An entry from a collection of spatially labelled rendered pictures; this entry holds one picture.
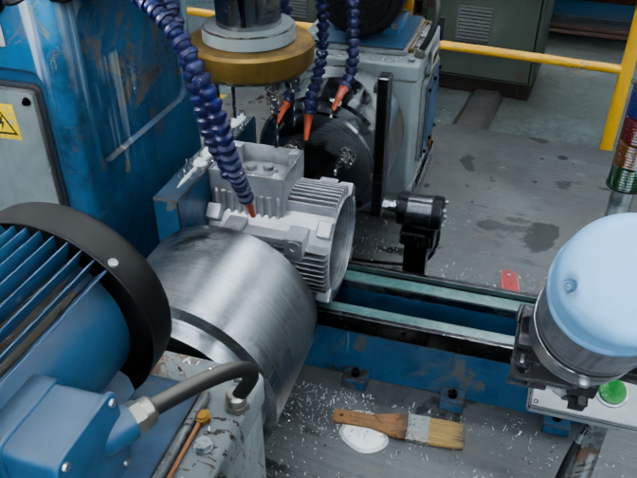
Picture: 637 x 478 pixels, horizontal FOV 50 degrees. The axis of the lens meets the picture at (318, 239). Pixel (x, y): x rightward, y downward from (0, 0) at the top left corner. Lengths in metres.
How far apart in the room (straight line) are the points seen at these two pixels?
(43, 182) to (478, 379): 0.72
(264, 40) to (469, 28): 3.36
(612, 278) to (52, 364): 0.37
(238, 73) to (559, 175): 1.09
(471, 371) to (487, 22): 3.27
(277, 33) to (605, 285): 0.61
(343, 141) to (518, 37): 3.03
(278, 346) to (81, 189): 0.38
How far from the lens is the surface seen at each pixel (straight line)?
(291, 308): 0.84
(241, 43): 0.93
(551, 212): 1.66
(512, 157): 1.88
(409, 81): 1.42
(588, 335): 0.47
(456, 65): 4.33
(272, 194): 1.03
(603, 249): 0.48
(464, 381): 1.13
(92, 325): 0.53
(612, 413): 0.85
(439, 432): 1.10
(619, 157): 1.30
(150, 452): 0.61
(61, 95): 0.95
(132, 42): 1.09
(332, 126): 1.24
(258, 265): 0.83
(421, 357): 1.11
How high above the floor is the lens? 1.64
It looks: 35 degrees down
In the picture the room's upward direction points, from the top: straight up
